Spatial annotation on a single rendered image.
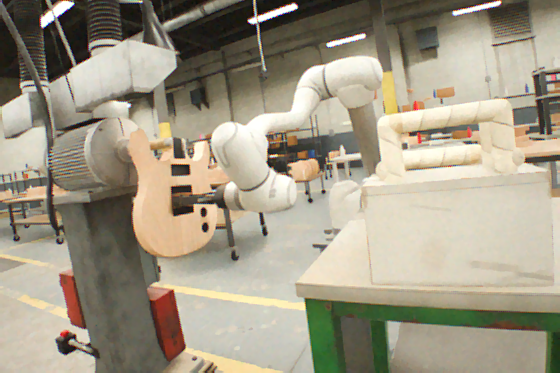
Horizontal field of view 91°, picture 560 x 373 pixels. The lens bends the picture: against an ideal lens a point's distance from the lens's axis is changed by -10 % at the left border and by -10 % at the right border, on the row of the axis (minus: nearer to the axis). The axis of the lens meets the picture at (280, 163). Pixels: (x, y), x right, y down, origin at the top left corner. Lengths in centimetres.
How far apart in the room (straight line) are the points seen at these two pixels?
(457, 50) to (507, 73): 175
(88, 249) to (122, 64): 71
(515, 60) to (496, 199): 1171
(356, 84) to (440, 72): 1074
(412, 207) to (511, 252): 16
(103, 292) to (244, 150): 84
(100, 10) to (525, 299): 123
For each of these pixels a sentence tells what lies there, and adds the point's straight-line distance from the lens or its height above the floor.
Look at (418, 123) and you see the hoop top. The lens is 51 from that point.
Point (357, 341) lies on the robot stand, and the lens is 169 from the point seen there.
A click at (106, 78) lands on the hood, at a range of 99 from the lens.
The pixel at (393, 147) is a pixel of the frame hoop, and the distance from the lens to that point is 51.
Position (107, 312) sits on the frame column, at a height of 66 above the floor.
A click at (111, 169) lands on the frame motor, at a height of 119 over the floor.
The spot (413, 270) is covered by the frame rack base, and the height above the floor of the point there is 96.
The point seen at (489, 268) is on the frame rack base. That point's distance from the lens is 56.
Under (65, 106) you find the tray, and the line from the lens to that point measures 136.
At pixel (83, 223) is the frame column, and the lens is 130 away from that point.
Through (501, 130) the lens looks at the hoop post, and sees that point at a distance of 53.
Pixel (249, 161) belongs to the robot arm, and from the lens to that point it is 74.
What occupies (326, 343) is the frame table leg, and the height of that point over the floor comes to 80.
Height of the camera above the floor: 118
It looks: 3 degrees down
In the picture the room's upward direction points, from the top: 8 degrees counter-clockwise
